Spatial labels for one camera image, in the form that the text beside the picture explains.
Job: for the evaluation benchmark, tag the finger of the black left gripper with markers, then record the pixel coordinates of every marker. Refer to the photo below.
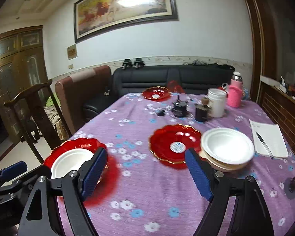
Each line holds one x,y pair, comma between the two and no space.
15,178

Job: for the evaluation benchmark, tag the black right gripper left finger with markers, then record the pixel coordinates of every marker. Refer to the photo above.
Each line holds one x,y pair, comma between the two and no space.
41,214

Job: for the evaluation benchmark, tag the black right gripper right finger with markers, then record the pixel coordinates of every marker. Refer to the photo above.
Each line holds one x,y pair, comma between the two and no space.
250,214

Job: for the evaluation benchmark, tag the white foam bowl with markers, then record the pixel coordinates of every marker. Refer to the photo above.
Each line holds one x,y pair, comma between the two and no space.
68,161

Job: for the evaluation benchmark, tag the red plate with label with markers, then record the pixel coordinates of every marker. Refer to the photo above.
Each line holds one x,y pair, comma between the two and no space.
170,143

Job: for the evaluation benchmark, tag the beige bottom stacked bowl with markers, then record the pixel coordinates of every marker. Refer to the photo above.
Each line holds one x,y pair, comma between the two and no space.
220,166

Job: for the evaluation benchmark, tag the black pen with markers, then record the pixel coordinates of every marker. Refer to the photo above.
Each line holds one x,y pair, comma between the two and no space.
265,145

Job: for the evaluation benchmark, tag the top white stacked bowl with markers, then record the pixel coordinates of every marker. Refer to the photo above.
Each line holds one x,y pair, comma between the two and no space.
227,146

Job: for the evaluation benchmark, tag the white paper notebook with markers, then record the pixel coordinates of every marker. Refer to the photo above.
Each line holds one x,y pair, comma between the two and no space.
273,138

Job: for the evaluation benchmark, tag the red plate left edge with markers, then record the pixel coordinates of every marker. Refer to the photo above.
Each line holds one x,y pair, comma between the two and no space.
90,144

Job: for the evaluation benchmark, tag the dark wooden chair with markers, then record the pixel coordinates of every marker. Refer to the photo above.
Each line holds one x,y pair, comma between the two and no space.
31,96

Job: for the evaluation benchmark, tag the purple floral tablecloth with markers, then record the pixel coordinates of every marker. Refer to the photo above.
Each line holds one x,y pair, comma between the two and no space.
139,195

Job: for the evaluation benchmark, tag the brown wooden side counter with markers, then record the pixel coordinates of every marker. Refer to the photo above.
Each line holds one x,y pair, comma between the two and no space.
279,107

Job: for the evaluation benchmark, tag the brown pink armchair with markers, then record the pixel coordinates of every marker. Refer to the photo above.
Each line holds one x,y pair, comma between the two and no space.
74,90

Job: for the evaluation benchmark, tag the black jar with cork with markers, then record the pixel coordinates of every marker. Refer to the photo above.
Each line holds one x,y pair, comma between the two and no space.
202,110

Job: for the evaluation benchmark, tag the wooden glass cabinet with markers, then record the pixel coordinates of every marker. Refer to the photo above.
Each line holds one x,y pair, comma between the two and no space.
22,65

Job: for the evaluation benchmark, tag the white plastic jar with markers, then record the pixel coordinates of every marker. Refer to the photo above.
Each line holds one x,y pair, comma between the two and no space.
217,101

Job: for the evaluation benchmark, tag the pink sleeved thermos bottle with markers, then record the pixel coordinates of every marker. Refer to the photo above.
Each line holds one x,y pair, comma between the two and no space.
235,90

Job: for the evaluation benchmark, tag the small black clip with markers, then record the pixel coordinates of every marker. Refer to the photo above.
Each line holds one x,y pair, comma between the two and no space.
160,113

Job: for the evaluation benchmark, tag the black leather sofa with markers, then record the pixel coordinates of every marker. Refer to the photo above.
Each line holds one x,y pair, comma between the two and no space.
194,79

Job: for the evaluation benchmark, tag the far small red plate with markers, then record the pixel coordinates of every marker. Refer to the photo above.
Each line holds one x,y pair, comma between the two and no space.
156,93

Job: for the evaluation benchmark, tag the black binocular object on sofa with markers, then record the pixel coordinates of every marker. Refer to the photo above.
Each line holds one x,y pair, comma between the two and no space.
138,63

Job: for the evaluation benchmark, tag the framed horse painting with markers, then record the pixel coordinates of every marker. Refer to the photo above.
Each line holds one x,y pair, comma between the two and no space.
94,17

